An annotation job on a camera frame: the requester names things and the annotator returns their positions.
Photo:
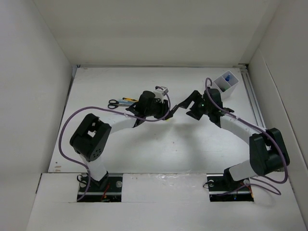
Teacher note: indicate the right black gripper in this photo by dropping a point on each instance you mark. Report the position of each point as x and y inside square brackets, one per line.
[196, 96]

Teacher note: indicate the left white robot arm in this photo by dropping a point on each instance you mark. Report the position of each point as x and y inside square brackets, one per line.
[90, 138]

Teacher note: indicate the white three-compartment container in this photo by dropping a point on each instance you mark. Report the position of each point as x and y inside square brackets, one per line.
[230, 85]

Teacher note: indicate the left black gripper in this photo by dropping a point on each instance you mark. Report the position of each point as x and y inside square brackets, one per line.
[163, 108]

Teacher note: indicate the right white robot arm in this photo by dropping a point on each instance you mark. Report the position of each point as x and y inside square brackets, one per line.
[267, 150]

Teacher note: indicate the yellow black utility knife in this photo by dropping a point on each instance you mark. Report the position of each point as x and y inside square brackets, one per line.
[129, 99]

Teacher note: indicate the blue grey pen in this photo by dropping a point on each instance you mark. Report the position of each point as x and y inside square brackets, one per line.
[125, 102]

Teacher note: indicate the aluminium side rail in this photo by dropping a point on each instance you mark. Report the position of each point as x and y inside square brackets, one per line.
[251, 95]

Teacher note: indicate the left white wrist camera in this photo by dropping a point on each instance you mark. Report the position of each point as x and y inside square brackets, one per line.
[160, 92]

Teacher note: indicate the black handled scissors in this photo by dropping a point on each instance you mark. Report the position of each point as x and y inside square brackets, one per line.
[113, 104]

